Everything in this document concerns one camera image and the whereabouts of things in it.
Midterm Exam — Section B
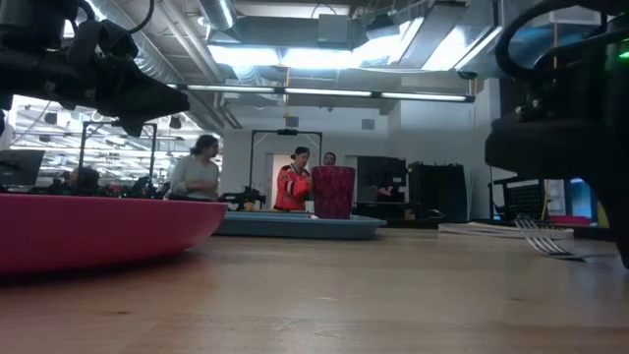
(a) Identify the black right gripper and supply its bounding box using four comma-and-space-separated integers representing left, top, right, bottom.
484, 110, 629, 270

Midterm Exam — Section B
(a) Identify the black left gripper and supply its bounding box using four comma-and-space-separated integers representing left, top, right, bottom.
0, 46, 192, 139

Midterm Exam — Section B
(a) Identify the metal fork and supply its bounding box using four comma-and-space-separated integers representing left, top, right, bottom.
512, 216, 616, 263

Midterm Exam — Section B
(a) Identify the pink plastic plate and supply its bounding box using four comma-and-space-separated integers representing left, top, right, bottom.
0, 192, 229, 276

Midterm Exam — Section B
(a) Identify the red translucent faceted cup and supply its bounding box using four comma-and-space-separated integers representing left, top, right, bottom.
310, 164, 358, 221

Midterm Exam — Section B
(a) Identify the blue-grey plastic tray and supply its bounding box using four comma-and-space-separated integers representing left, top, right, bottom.
214, 210, 388, 241

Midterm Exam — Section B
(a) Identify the pink flat object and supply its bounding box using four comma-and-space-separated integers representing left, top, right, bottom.
546, 213, 592, 227

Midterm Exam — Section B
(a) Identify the black perforated cart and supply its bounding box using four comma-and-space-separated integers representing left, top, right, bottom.
487, 176, 547, 223

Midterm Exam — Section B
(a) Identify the white flat mat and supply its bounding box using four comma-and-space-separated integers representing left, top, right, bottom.
437, 221, 575, 241

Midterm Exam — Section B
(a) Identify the black computer monitor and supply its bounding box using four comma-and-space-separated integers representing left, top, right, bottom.
0, 148, 46, 188

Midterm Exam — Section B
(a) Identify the black storage cabinet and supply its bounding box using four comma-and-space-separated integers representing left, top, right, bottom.
355, 155, 410, 220
408, 161, 469, 223

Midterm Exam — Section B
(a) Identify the long ceiling light bar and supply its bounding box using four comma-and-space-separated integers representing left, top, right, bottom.
165, 83, 477, 104

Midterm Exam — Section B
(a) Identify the grey ceiling box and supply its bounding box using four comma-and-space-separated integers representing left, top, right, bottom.
316, 13, 352, 45

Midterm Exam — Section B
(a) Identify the black metal rig frame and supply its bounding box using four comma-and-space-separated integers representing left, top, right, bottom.
77, 120, 159, 193
249, 128, 324, 204

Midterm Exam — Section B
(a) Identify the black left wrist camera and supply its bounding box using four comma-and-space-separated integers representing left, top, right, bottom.
67, 19, 141, 68

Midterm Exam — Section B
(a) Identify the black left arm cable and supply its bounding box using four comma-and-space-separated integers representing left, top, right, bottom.
126, 0, 155, 36

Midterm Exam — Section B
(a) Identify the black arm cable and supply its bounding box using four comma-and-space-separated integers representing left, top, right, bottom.
126, 0, 155, 36
494, 0, 629, 83

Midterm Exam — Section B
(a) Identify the silver round ventilation duct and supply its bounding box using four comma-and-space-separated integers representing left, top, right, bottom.
198, 0, 238, 31

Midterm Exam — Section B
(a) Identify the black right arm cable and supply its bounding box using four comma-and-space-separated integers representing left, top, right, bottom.
494, 0, 629, 83

